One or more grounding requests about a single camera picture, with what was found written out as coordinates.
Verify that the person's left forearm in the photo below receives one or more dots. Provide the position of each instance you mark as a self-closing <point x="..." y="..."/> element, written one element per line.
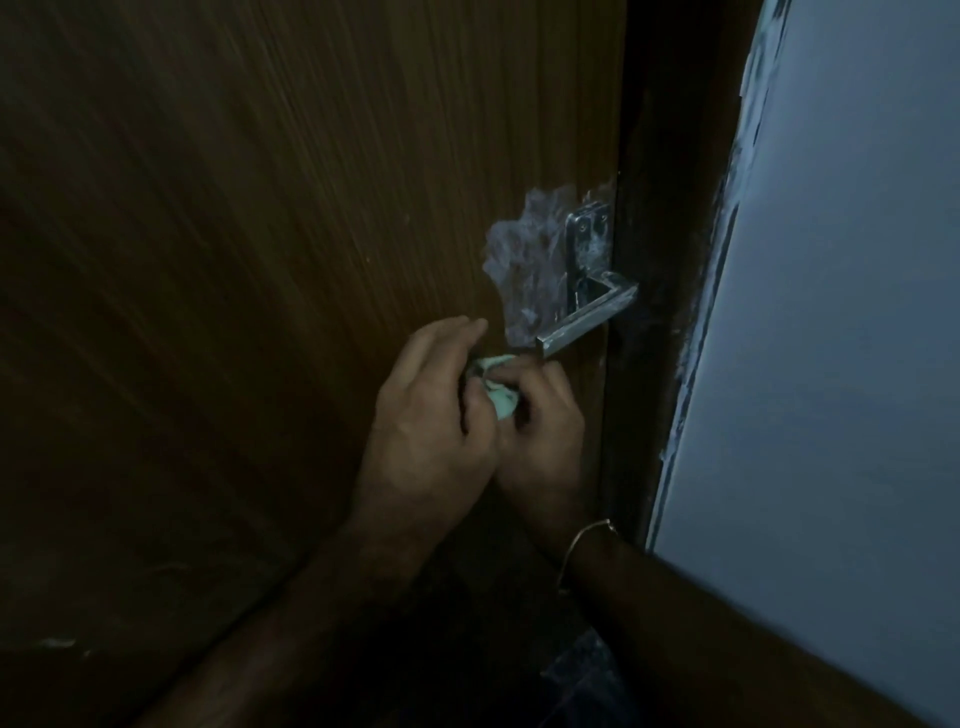
<point x="300" y="630"/>

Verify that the person's right forearm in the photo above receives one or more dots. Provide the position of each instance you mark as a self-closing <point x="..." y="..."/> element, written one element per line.
<point x="720" y="645"/>

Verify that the brown wooden door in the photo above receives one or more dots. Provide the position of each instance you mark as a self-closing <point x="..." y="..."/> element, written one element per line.
<point x="262" y="300"/>

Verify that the dark wooden door frame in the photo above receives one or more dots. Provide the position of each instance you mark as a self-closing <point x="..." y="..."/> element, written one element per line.
<point x="664" y="262"/>

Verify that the pale green cleaning cloth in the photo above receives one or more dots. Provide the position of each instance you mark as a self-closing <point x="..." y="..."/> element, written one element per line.
<point x="496" y="390"/>

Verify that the thin metal wrist bangle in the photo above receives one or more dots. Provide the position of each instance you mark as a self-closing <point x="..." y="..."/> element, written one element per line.
<point x="581" y="547"/>

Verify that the person's right hand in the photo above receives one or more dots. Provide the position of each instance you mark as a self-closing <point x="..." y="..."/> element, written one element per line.
<point x="544" y="442"/>

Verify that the person's left thumb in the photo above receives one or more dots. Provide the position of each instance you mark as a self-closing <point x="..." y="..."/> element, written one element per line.
<point x="480" y="409"/>

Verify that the person's left hand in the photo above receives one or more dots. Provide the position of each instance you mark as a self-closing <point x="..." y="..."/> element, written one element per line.
<point x="424" y="431"/>

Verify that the person's right fingers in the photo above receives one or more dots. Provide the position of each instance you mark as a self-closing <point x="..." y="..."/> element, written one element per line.
<point x="529" y="390"/>

